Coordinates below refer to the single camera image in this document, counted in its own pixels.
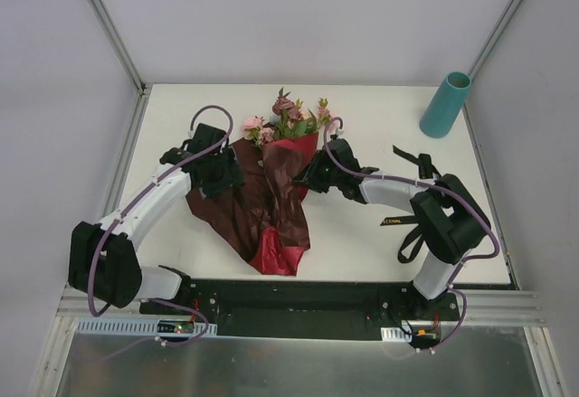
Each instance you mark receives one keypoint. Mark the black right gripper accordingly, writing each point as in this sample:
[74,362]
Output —
[317,174]

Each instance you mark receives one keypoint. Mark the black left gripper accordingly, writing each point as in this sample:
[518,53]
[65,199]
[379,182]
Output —
[224,175]

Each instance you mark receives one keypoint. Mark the red flower bouquet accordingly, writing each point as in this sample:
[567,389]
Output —
[263,220]

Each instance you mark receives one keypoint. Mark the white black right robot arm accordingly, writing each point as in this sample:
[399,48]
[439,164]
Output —
[444,215]

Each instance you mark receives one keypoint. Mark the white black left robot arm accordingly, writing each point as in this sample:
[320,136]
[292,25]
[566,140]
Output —
[104,260]

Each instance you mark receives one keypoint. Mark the teal cone vase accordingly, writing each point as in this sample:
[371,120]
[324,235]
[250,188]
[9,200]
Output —
[444,108]

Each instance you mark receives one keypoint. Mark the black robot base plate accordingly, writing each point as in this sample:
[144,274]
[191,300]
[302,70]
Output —
[355,311]

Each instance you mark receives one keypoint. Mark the white right cable duct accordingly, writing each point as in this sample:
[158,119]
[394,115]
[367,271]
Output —
[396,334]

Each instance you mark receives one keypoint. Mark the white cable duct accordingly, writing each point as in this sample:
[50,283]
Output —
[396,334]
[144,327]

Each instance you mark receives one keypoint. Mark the white left cable duct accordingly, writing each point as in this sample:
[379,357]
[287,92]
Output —
[144,327]

